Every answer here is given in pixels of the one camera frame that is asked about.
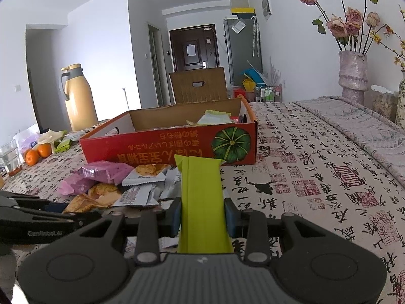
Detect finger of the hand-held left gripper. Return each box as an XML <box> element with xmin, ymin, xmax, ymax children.
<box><xmin>0</xmin><ymin>208</ymin><xmax>102</xmax><ymax>227</ymax></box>
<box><xmin>0</xmin><ymin>190</ymin><xmax>72</xmax><ymax>213</ymax></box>

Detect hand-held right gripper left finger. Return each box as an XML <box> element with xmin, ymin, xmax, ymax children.
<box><xmin>41</xmin><ymin>198</ymin><xmax>183</xmax><ymax>267</ymax></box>

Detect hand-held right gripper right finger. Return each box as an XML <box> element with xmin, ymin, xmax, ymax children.
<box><xmin>224</xmin><ymin>198</ymin><xmax>358</xmax><ymax>265</ymax></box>

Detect pink snack packet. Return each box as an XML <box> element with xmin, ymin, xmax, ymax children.
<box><xmin>72</xmin><ymin>161</ymin><xmax>135</xmax><ymax>184</ymax></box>
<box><xmin>58</xmin><ymin>177</ymin><xmax>95</xmax><ymax>196</ymax></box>

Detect red cardboard box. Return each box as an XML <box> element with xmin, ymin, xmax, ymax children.
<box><xmin>79</xmin><ymin>98</ymin><xmax>258</xmax><ymax>167</ymax></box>

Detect tan biscuit snack packet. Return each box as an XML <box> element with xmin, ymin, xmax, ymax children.
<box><xmin>88</xmin><ymin>183</ymin><xmax>122</xmax><ymax>206</ymax></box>
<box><xmin>63</xmin><ymin>195</ymin><xmax>105</xmax><ymax>213</ymax></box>

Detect white blue-label snack packet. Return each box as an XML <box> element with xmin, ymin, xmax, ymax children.
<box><xmin>112</xmin><ymin>185</ymin><xmax>160</xmax><ymax>208</ymax></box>

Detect white orange-picture snack packet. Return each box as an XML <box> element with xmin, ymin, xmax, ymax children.
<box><xmin>122</xmin><ymin>164</ymin><xmax>171</xmax><ymax>187</ymax></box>

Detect small green snack packet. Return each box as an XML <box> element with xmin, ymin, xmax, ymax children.
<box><xmin>54</xmin><ymin>139</ymin><xmax>73</xmax><ymax>153</ymax></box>

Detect clear glass cup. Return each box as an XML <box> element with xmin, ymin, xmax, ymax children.
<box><xmin>0</xmin><ymin>139</ymin><xmax>23</xmax><ymax>176</ymax></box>

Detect purple white plastic bag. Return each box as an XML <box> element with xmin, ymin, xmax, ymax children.
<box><xmin>14</xmin><ymin>125</ymin><xmax>40</xmax><ymax>156</ymax></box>

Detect white green-print snack packet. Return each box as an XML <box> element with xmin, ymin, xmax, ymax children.
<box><xmin>197</xmin><ymin>110</ymin><xmax>231</xmax><ymax>125</ymax></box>

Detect yellow thermos jug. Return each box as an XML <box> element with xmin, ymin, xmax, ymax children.
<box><xmin>61</xmin><ymin>64</ymin><xmax>99</xmax><ymax>131</ymax></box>

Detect blue plastic item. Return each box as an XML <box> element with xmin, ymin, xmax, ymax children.
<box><xmin>242</xmin><ymin>68</ymin><xmax>263</xmax><ymax>83</ymax></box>

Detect dried purple grass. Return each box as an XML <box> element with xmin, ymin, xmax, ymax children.
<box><xmin>266</xmin><ymin>57</ymin><xmax>282</xmax><ymax>86</ymax></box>

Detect dark brown door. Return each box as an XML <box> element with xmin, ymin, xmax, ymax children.
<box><xmin>169</xmin><ymin>25</ymin><xmax>220</xmax><ymax>72</ymax></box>

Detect grey refrigerator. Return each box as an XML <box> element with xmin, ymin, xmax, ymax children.
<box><xmin>224</xmin><ymin>17</ymin><xmax>263</xmax><ymax>86</ymax></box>

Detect grey quilted cloth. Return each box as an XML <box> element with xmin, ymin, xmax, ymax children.
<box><xmin>293</xmin><ymin>95</ymin><xmax>405</xmax><ymax>191</ymax></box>

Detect white umbrella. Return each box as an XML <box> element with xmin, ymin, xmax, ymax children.
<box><xmin>252</xmin><ymin>16</ymin><xmax>260</xmax><ymax>58</ymax></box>

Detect tall pink white vase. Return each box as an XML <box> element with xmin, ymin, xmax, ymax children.
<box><xmin>338</xmin><ymin>51</ymin><xmax>369</xmax><ymax>105</ymax></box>

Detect clear plastic jar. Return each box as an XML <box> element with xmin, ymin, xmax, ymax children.
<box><xmin>370</xmin><ymin>84</ymin><xmax>398</xmax><ymax>121</ymax></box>

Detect speckled slim vase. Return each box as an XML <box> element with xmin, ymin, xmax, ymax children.
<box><xmin>395</xmin><ymin>73</ymin><xmax>405</xmax><ymax>125</ymax></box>

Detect dried pink roses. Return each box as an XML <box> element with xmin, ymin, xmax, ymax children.
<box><xmin>294</xmin><ymin>0</ymin><xmax>393</xmax><ymax>54</ymax></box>

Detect yellow flower branch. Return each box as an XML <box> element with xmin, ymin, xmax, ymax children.
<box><xmin>370</xmin><ymin>22</ymin><xmax>405</xmax><ymax>73</ymax></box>

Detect wire trolley with bottles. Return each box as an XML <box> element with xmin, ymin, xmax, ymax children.
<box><xmin>255</xmin><ymin>84</ymin><xmax>282</xmax><ymax>103</ymax></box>

